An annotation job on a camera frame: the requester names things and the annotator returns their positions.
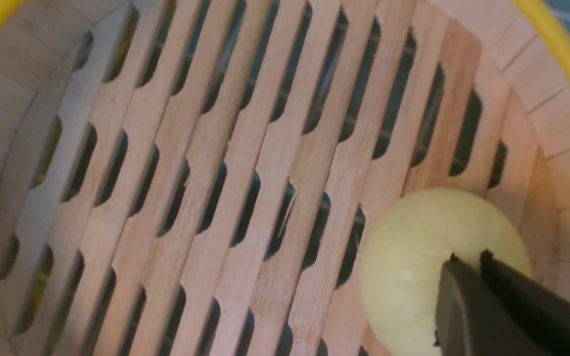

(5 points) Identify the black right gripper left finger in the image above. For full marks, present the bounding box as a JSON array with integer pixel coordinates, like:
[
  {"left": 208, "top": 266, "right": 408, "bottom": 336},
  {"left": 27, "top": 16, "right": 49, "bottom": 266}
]
[{"left": 433, "top": 253, "right": 550, "bottom": 356}]

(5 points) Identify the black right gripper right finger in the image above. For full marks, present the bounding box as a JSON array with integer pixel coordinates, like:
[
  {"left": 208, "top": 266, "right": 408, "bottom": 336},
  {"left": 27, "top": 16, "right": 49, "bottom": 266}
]
[{"left": 481, "top": 250, "right": 570, "bottom": 356}]

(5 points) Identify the bamboo steamer tray yellow rim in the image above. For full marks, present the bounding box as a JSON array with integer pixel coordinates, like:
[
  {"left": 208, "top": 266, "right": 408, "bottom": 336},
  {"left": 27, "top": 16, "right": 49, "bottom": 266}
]
[{"left": 0, "top": 0, "right": 570, "bottom": 356}]

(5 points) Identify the yellow bun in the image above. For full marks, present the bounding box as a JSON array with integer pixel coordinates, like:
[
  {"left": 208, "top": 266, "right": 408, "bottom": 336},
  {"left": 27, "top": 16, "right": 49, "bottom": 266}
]
[{"left": 360, "top": 188, "right": 532, "bottom": 356}]

